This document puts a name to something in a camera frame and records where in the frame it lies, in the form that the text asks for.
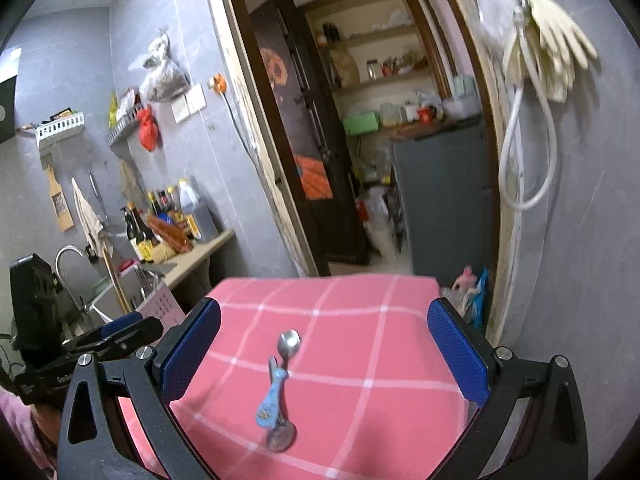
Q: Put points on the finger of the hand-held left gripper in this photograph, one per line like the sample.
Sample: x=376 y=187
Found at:
x=120 y=321

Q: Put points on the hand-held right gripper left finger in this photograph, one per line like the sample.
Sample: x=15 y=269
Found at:
x=192 y=347

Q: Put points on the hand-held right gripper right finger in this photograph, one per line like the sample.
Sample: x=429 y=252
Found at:
x=457 y=355

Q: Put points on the yellow chopstick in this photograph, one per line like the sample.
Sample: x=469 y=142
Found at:
x=114 y=280
x=119 y=287

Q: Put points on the person's left forearm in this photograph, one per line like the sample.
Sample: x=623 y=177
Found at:
x=20 y=435

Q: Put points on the white plastic basket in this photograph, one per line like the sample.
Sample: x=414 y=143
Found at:
x=132 y=276

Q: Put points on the chrome faucet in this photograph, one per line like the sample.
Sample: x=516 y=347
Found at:
x=62 y=252

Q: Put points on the colourful packets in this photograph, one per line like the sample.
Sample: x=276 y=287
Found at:
x=467 y=290

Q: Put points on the dark soy sauce bottle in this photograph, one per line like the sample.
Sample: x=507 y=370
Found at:
x=140 y=242

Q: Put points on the red snack packet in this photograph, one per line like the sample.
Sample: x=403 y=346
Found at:
x=170 y=234

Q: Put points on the beige dish cloth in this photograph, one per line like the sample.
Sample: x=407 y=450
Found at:
x=90 y=220

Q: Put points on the wooden grater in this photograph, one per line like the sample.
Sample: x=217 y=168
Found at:
x=60 y=205

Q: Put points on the pink checked tablecloth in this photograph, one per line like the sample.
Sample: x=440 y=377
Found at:
x=350 y=320

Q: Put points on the large dark liquid jug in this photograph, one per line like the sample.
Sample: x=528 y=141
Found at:
x=202 y=220

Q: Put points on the row of condiment bottles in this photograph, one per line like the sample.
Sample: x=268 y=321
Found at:
x=162 y=200

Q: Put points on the metal kitchen tool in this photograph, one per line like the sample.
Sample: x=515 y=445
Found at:
x=92 y=182

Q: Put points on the white plastic bag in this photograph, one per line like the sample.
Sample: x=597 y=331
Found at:
x=382 y=230

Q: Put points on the grey refrigerator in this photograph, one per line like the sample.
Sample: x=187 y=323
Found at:
x=440 y=200

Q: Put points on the dark wooden door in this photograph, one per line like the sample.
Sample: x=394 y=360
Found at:
x=320 y=220

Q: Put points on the red plastic bag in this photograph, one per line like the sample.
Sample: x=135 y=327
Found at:
x=148 y=130

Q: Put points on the black range hood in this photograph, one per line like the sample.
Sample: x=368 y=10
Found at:
x=6 y=110

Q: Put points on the orange cloth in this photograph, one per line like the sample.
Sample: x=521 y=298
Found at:
x=312 y=180

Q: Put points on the yellow packet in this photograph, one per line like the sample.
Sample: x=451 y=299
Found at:
x=113 y=110

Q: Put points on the wooden board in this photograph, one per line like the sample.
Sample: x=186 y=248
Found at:
x=415 y=132

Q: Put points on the red mug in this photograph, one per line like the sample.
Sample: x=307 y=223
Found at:
x=426 y=116

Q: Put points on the clear bag of dried goods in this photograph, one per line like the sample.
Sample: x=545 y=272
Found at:
x=165 y=80

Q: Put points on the green box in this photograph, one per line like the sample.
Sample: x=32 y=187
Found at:
x=362 y=123

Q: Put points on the pale green container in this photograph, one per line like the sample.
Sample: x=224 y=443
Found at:
x=465 y=90

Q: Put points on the cream rubber gloves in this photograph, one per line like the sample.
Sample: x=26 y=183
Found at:
x=550 y=45

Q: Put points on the white wall rack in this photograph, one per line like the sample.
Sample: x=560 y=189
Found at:
x=60 y=127

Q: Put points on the grey wall basket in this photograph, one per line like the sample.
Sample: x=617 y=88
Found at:
x=122 y=127

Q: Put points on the wooden door frame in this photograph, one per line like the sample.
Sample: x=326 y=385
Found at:
x=265 y=150

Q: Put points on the white wall switch panel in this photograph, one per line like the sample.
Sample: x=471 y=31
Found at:
x=190 y=102

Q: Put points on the orange wall hook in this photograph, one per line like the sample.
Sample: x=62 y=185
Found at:
x=217 y=83

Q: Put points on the pantry wall shelves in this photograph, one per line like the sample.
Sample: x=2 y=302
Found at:
x=375 y=82

